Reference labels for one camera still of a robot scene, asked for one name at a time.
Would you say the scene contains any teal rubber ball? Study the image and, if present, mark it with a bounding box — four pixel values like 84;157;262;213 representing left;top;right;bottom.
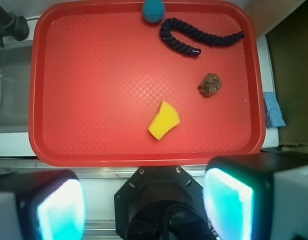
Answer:
142;0;166;23

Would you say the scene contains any steel sink basin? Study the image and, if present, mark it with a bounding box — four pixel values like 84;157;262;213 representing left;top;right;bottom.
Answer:
0;41;33;134

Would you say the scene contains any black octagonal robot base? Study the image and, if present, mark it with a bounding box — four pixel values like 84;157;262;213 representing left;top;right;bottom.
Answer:
114;166;217;240

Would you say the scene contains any dark navy twisted rope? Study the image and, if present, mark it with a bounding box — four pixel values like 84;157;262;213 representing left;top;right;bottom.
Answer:
158;17;245;58

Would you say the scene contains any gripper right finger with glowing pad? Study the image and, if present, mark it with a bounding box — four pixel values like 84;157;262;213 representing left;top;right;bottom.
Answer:
202;151;308;240

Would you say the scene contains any yellow sponge piece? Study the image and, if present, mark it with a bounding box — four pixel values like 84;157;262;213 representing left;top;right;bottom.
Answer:
147;100;181;141

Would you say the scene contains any brown rock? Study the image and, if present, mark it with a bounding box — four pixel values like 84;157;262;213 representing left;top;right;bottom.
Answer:
199;73;223;97

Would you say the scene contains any red plastic tray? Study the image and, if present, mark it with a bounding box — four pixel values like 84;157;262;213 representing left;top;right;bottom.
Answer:
28;0;266;167

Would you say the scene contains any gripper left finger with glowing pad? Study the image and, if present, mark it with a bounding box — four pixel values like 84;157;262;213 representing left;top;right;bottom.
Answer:
0;169;87;240

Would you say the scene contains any blue sponge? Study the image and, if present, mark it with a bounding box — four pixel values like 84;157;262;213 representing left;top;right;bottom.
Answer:
263;91;286;128

